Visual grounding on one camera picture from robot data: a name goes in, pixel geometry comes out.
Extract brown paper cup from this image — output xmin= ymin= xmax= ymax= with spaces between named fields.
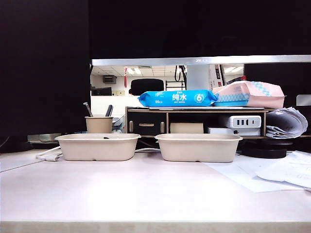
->
xmin=84 ymin=116 xmax=114 ymax=134

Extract small beige cardboard box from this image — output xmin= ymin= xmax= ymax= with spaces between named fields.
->
xmin=170 ymin=122 xmax=205 ymax=133

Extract slim grey pen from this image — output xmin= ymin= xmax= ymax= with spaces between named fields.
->
xmin=82 ymin=102 xmax=94 ymax=117

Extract beige paper pulp box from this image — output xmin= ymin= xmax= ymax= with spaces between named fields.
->
xmin=154 ymin=133 xmax=243 ymax=163
xmin=54 ymin=133 xmax=142 ymax=162

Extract black office chair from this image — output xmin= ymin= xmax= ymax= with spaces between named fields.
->
xmin=128 ymin=78 xmax=164 ymax=97

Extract large dark monitor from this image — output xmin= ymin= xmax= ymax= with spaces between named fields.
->
xmin=0 ymin=0 xmax=91 ymax=152

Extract black monitor stand foot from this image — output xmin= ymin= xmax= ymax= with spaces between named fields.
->
xmin=0 ymin=139 xmax=34 ymax=153

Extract printed white paper sheet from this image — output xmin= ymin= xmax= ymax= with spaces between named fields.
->
xmin=255 ymin=150 xmax=311 ymax=190

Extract plain white paper sheet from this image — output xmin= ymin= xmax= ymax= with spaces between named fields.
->
xmin=202 ymin=155 xmax=307 ymax=194

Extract white carton with red print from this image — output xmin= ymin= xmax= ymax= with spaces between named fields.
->
xmin=208 ymin=63 xmax=228 ymax=89

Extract black wooden desk organizer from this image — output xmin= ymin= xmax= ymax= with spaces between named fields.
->
xmin=125 ymin=106 xmax=275 ymax=139

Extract black hanging cables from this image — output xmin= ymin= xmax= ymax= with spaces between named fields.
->
xmin=174 ymin=64 xmax=188 ymax=82

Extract pink tissue pack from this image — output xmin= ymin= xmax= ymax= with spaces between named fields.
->
xmin=212 ymin=80 xmax=288 ymax=109

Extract blue wet wipes pack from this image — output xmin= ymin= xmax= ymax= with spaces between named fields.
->
xmin=138 ymin=89 xmax=219 ymax=107

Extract flat white box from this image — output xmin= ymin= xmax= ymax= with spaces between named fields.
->
xmin=207 ymin=126 xmax=261 ymax=136

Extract white rounded object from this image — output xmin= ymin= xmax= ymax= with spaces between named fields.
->
xmin=295 ymin=94 xmax=311 ymax=106

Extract silver monitor stand base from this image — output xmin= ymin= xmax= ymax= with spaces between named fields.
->
xmin=27 ymin=133 xmax=62 ymax=144

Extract black round stand base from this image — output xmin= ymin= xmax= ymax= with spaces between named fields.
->
xmin=240 ymin=139 xmax=294 ymax=159

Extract small dark monitor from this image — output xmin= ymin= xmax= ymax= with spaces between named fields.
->
xmin=243 ymin=63 xmax=311 ymax=107

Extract white power strip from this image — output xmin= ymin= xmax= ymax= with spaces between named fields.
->
xmin=218 ymin=115 xmax=262 ymax=129

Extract black metal rack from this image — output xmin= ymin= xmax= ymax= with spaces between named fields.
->
xmin=165 ymin=80 xmax=188 ymax=91

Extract white USB cable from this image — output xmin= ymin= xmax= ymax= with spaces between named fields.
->
xmin=35 ymin=145 xmax=63 ymax=162

